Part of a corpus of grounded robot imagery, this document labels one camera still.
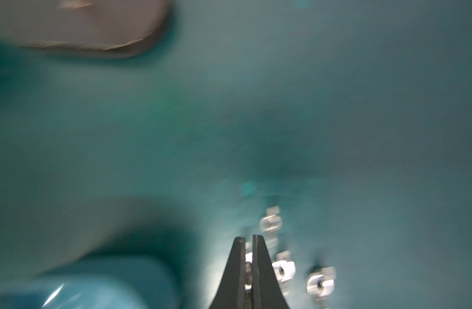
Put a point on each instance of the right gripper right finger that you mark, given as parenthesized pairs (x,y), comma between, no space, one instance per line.
(266,293)

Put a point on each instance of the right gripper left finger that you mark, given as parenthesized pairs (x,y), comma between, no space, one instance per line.
(231,291)

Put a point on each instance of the silver wing nut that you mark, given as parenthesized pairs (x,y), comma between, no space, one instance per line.
(321,283)
(272,221)
(248,272)
(285,269)

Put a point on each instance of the teal plastic storage box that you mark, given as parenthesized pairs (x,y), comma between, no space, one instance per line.
(100,282)

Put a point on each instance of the black metal cup stand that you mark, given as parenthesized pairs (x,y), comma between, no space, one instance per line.
(115,29)

